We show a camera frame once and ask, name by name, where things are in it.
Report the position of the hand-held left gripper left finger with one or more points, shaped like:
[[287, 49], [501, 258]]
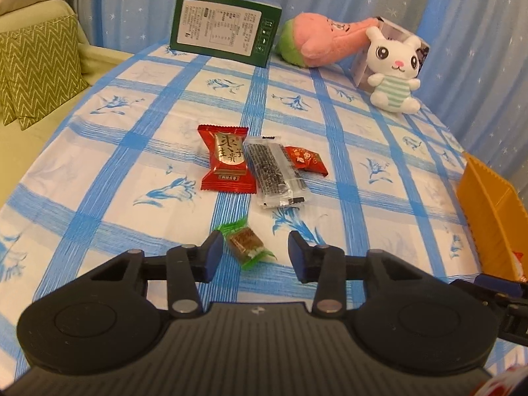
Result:
[[214, 255]]

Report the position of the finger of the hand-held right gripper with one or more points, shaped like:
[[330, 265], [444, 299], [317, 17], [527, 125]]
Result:
[[495, 284]]

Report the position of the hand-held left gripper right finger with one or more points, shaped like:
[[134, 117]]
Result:
[[297, 255]]

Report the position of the large red white-print snack packet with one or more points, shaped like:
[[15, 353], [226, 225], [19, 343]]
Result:
[[519, 262]]

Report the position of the green brown candy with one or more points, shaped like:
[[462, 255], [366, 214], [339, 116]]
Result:
[[245, 242]]

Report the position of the golden plastic tray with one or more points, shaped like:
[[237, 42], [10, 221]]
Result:
[[486, 198]]

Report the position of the red white cloth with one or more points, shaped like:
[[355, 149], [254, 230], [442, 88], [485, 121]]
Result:
[[499, 383]]

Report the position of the clear sesame bar packet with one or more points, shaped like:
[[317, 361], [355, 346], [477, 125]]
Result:
[[268, 169]]

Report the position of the small red candy packet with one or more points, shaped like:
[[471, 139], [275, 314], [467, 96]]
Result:
[[307, 159]]

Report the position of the red gold label snack packet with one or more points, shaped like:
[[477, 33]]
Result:
[[227, 156]]

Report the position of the blue checked tablecloth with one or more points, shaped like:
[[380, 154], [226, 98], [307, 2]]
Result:
[[123, 152]]

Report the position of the pink plush carrot toy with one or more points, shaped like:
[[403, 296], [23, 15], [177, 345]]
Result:
[[317, 37]]

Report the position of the white rabbit plush toy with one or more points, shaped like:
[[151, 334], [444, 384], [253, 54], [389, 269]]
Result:
[[392, 55]]

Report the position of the light green sofa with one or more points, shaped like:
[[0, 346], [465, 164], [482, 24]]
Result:
[[103, 55]]

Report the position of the green cardboard box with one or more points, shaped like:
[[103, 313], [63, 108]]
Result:
[[218, 24]]

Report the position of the grey printed box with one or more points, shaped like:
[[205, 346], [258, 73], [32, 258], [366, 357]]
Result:
[[392, 29]]

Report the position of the green zigzag cushion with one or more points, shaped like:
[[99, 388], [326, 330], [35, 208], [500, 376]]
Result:
[[37, 70]]

